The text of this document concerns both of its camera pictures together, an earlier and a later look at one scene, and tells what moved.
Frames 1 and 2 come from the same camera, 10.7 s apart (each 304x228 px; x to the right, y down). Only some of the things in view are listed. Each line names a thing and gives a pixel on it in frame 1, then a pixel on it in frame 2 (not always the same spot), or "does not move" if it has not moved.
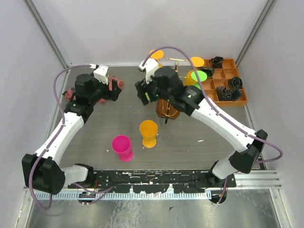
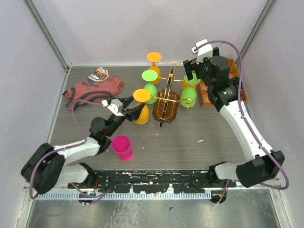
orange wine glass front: (148, 129) to (142, 95)
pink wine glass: (121, 145) does not move
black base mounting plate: (158, 181) does not move
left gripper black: (114, 94) to (134, 112)
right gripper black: (142, 88) to (194, 66)
